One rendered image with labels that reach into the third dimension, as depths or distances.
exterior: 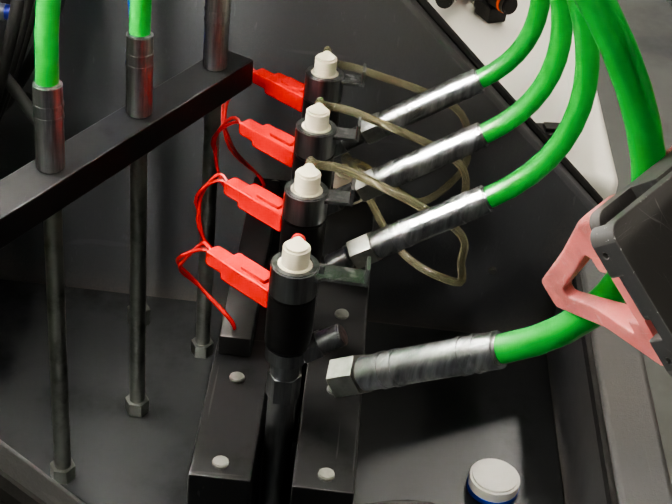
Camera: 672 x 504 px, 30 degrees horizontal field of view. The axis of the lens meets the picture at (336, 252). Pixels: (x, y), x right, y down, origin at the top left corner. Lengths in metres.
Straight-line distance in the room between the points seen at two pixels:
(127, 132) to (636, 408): 0.40
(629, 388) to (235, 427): 0.30
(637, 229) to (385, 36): 0.55
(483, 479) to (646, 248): 0.54
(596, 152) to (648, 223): 0.68
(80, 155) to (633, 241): 0.45
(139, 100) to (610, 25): 0.43
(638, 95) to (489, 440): 0.57
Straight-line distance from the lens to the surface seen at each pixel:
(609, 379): 0.93
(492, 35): 1.32
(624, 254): 0.45
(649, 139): 0.50
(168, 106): 0.87
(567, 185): 1.05
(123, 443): 0.99
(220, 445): 0.78
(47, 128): 0.78
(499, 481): 0.98
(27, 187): 0.78
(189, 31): 1.00
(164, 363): 1.06
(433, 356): 0.59
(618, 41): 0.49
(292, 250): 0.70
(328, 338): 0.74
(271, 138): 0.87
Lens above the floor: 1.52
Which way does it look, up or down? 35 degrees down
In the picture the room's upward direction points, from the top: 7 degrees clockwise
